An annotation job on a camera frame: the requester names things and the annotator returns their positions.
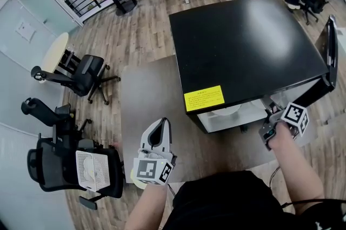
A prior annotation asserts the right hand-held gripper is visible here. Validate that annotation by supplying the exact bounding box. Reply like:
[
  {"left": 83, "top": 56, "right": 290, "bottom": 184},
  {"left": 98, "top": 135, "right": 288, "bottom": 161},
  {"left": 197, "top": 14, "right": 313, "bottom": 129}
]
[{"left": 258, "top": 102, "right": 309, "bottom": 151}]

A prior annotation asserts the white dishes pile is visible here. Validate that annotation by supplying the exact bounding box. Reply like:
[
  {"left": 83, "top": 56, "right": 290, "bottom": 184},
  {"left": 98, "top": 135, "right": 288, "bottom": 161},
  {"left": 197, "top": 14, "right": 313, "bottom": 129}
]
[{"left": 82, "top": 159, "right": 97, "bottom": 184}]

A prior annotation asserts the white paper notice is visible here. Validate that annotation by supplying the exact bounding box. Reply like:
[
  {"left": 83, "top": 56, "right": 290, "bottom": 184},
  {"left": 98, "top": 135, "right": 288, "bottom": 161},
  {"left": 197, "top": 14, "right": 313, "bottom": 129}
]
[{"left": 15, "top": 21, "right": 37, "bottom": 42}]

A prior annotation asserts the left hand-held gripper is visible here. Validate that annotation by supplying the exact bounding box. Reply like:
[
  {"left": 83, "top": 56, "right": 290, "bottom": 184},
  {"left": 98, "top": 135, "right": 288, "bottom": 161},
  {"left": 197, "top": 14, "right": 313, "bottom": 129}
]
[{"left": 132, "top": 117, "right": 178, "bottom": 187}]

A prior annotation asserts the person's right forearm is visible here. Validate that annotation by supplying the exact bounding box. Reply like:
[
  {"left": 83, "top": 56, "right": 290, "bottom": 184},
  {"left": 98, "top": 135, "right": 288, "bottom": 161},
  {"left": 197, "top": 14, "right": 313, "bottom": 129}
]
[{"left": 269, "top": 120, "right": 325, "bottom": 213}]

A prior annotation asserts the person's black-clothed body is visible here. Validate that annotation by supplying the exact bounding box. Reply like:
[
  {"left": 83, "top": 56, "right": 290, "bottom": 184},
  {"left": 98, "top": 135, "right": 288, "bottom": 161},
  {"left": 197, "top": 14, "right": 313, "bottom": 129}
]
[{"left": 162, "top": 171, "right": 346, "bottom": 230}]

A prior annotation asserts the person's left forearm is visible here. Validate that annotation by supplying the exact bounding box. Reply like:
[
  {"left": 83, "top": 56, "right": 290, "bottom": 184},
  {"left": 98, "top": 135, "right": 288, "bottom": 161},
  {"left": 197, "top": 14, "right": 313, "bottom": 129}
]
[{"left": 125, "top": 182, "right": 170, "bottom": 230}]

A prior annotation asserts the round white table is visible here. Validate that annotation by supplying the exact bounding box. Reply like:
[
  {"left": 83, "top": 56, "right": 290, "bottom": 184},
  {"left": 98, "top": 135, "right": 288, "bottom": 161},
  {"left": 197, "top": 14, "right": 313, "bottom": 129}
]
[{"left": 39, "top": 32, "right": 70, "bottom": 84}]

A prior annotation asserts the black office chair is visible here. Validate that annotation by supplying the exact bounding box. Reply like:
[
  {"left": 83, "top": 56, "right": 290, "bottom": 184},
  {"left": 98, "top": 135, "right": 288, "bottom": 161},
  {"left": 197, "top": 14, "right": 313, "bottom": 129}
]
[
  {"left": 30, "top": 55, "right": 121, "bottom": 105},
  {"left": 26, "top": 133, "right": 127, "bottom": 211},
  {"left": 21, "top": 98, "right": 93, "bottom": 143},
  {"left": 298, "top": 0, "right": 336, "bottom": 25}
]

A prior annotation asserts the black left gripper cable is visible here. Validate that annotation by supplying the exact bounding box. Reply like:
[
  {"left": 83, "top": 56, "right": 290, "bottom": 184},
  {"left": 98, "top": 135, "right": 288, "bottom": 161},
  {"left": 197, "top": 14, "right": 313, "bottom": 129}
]
[{"left": 166, "top": 182, "right": 179, "bottom": 202}]

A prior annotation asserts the white perforated basket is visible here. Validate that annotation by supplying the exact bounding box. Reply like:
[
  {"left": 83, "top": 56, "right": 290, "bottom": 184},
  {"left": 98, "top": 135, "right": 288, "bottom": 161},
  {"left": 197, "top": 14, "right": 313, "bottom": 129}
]
[{"left": 75, "top": 150, "right": 111, "bottom": 193}]

